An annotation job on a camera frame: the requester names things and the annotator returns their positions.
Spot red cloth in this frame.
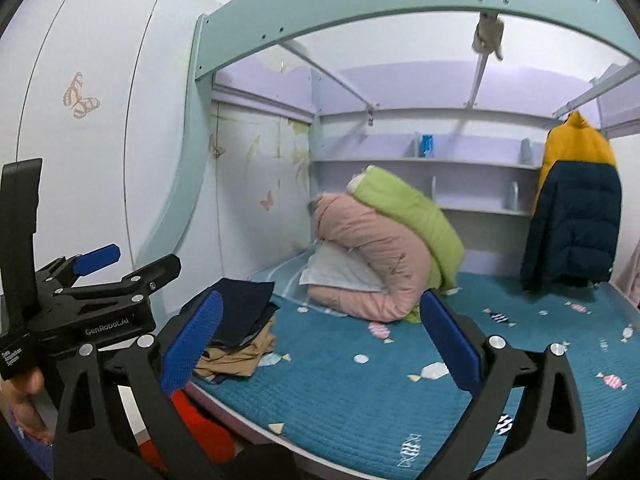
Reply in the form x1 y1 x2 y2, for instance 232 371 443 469
137 390 236 471

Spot dark denim jacket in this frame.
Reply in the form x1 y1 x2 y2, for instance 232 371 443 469
207 277 281 348

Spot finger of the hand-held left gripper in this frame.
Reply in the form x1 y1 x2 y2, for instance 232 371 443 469
37 243 122 288
55 254 182 306

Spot white wardrobe with butterfly decal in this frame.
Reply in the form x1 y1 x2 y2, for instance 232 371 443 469
0 0 201 311

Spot person's left hand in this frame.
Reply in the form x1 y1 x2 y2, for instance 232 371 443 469
0 367 53 446

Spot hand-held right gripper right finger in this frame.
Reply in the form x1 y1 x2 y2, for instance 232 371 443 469
419 289 588 480

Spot pale pink jacket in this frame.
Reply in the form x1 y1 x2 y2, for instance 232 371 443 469
612 240 640 311

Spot purple wall shelf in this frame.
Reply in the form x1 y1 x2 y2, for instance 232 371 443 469
310 60 556 218

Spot white pillow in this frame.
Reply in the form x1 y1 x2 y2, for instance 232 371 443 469
300 242 383 293

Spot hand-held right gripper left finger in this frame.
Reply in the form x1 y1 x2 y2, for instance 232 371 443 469
52 290 224 480

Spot blue candy print bed mat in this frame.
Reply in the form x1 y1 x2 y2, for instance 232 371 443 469
190 270 640 473

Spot tan pants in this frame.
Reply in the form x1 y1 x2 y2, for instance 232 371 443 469
194 330 277 378

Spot yellow and navy puffer jacket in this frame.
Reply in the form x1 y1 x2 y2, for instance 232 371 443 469
520 110 623 292

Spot green quilt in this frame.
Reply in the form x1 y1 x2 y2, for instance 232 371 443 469
350 165 466 323

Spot pink quilt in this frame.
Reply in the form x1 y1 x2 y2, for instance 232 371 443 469
306 194 436 322

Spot light blue striped cloth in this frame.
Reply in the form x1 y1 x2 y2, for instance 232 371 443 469
250 250 351 318

